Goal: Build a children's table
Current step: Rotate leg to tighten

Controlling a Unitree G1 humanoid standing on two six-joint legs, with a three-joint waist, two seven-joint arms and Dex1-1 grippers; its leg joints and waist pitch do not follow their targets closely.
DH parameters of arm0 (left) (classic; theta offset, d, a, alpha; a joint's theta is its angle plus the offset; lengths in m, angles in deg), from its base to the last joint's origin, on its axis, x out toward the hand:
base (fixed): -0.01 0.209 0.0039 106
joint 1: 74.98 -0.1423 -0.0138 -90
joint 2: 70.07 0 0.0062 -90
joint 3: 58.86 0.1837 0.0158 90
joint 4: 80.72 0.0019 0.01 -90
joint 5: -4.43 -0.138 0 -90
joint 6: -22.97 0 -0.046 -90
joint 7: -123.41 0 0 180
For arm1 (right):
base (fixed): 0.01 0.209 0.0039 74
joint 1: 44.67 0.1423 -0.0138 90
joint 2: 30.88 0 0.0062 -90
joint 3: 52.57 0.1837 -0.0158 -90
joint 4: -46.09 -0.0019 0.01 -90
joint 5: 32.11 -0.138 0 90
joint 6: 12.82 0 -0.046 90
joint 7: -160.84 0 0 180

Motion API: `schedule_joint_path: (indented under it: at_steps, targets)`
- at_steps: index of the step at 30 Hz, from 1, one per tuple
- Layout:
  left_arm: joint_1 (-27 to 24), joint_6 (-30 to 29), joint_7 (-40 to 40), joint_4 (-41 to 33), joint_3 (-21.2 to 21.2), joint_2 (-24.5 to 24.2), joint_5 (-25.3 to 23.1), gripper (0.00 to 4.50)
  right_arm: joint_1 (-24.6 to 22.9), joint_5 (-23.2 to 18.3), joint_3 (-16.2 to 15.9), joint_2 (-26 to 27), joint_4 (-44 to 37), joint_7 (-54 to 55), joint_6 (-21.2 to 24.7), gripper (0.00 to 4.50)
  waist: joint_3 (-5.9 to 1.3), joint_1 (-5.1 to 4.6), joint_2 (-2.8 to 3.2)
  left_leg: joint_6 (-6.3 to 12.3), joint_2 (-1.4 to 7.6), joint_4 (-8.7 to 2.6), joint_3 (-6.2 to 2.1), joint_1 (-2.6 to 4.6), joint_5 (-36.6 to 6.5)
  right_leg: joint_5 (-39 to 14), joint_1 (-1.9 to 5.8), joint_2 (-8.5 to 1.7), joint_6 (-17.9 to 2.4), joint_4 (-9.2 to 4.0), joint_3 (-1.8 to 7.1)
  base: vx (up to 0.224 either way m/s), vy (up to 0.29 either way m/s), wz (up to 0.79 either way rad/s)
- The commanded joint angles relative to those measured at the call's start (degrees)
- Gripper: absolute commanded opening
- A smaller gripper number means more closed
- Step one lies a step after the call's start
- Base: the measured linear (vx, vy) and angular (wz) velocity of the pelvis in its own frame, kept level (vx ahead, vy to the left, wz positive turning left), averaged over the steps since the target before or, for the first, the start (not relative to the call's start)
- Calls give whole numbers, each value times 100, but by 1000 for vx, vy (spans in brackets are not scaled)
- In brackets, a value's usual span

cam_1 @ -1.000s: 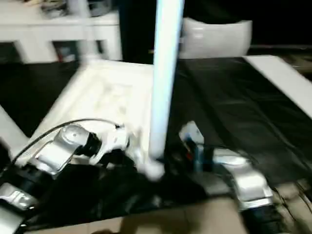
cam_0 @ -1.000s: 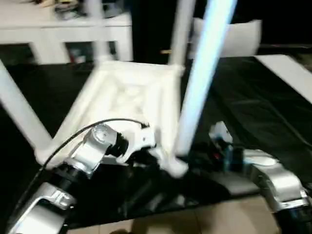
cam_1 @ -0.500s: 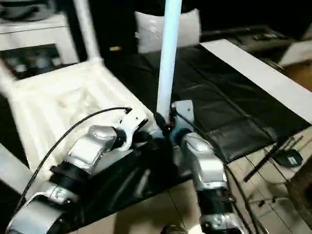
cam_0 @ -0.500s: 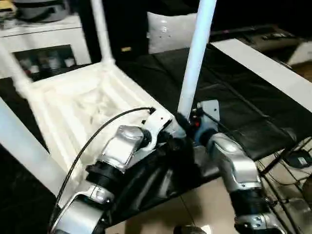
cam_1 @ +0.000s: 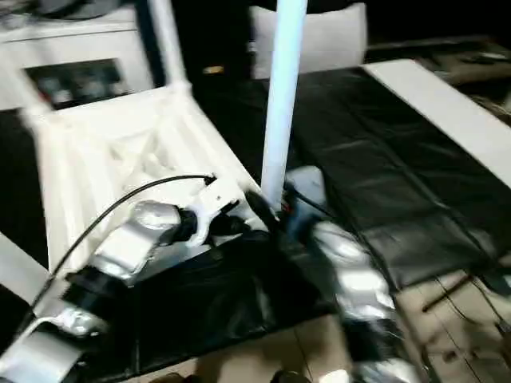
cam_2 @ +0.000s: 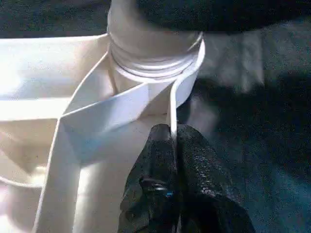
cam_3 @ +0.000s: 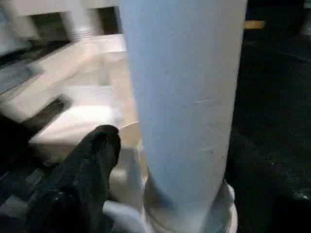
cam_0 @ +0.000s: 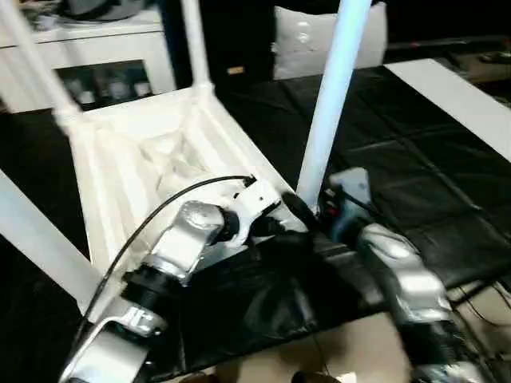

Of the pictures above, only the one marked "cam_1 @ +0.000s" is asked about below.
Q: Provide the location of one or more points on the white plastic table top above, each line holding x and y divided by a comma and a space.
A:
100, 159

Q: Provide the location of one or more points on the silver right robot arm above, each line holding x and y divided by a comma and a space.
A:
359, 279

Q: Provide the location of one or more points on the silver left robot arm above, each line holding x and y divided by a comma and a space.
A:
120, 247

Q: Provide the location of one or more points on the small tan block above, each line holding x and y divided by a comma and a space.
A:
212, 70

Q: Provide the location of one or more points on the grey cushion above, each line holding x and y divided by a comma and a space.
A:
331, 40

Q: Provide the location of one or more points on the white flat board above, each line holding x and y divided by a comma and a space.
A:
447, 115

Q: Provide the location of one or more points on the white cabinet with glass doors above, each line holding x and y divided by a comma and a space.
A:
80, 40

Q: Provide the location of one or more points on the grey round bag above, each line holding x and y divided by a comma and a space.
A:
80, 6

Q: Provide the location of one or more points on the black metal frame bar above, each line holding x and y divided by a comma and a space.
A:
445, 296

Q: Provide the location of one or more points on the thin black metal rail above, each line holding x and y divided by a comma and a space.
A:
431, 44

